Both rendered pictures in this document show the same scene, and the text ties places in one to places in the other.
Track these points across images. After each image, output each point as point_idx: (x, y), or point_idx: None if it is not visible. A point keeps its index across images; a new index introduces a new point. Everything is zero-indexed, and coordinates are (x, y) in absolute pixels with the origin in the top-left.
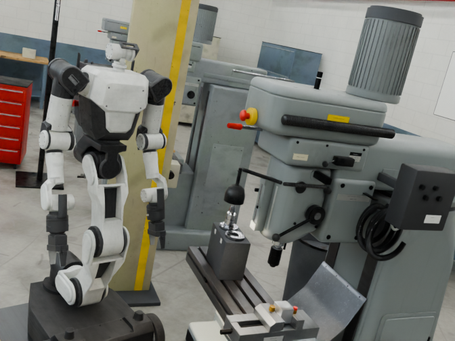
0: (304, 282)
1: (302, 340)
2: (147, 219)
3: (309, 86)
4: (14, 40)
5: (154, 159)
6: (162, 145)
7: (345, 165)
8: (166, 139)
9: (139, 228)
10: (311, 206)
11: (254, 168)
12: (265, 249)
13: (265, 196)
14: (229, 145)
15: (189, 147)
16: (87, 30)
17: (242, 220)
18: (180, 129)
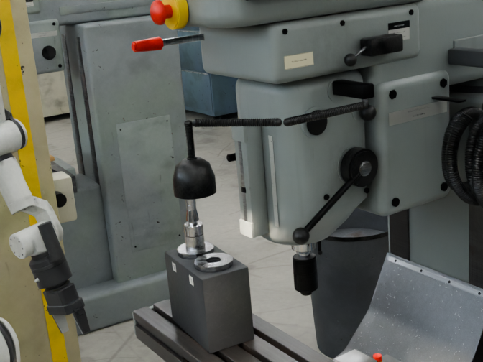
0: (345, 302)
1: None
2: (40, 288)
3: None
4: None
5: (13, 172)
6: (21, 141)
7: (389, 50)
8: (24, 128)
9: (36, 309)
10: (348, 154)
11: (195, 150)
12: (259, 272)
13: (252, 164)
14: (144, 118)
15: (77, 144)
16: None
17: (205, 237)
18: (54, 128)
